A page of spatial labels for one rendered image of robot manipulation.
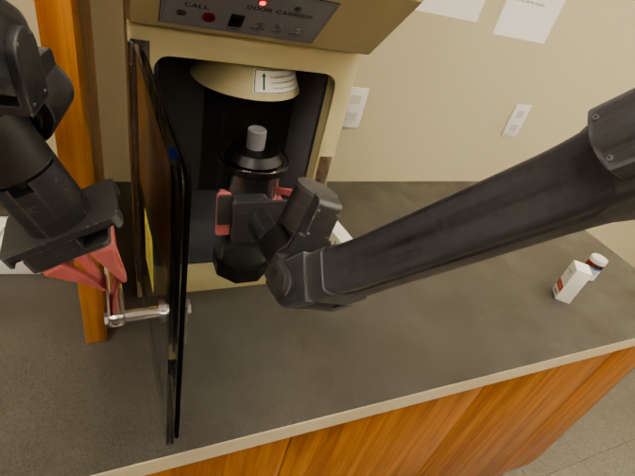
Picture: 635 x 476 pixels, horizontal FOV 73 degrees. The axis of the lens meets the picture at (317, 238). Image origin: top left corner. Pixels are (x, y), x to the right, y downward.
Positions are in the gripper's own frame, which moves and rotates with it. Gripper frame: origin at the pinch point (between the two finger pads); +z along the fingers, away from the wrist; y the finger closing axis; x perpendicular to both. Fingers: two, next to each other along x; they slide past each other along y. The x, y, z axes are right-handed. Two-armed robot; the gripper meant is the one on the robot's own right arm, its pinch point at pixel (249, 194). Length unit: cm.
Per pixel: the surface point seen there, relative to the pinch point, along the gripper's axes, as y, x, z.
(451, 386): -32.8, 27.7, -25.6
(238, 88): 2.3, -16.0, 2.7
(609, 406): -189, 121, -3
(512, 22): -85, -30, 40
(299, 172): -11.2, -0.7, 6.6
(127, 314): 19.7, -0.5, -25.6
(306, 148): -11.2, -5.9, 5.1
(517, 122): -105, -2, 42
